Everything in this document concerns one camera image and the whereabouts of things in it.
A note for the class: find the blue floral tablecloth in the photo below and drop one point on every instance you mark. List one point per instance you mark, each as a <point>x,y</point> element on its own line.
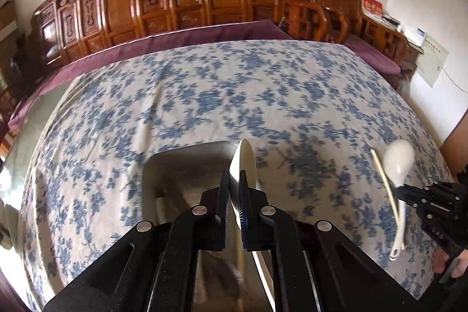
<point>219,96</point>

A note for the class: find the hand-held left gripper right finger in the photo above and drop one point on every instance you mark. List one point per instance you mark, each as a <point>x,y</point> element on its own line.
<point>244,209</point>

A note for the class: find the short purple seat cushion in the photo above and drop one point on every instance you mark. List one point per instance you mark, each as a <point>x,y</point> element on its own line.
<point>373,54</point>

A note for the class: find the wooden side table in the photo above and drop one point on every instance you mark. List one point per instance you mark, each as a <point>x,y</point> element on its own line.
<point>409,59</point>

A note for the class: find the long purple seat cushion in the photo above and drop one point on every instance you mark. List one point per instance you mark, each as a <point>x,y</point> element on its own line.
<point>164,41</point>

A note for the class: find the red box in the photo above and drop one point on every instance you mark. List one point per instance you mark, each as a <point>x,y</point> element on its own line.
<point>372,6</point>

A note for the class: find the small carved wooden armchair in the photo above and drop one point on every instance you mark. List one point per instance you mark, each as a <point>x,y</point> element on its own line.
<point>55,30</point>

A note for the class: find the rectangular metal tray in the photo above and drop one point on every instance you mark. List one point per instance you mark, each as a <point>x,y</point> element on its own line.
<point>175,180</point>

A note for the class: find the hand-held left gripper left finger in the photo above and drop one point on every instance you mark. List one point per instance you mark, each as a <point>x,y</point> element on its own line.
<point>223,202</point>

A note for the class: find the round-backed wooden chair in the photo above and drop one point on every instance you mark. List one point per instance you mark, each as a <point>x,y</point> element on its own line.
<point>303,17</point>

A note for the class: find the white ceramic soup spoon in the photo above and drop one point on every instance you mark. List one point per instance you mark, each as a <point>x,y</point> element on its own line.
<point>242,158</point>
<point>400,158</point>

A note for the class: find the white and blue box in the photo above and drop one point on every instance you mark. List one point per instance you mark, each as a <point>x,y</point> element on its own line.
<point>416,36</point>

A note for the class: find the white wall panel box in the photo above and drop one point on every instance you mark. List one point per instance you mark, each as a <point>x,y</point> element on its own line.
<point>432,59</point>

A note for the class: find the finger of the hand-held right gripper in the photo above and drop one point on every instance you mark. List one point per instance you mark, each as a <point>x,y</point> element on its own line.
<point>427,192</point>
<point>438,224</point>

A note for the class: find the person's right hand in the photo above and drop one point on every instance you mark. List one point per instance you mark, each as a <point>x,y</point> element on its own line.
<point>462,262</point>

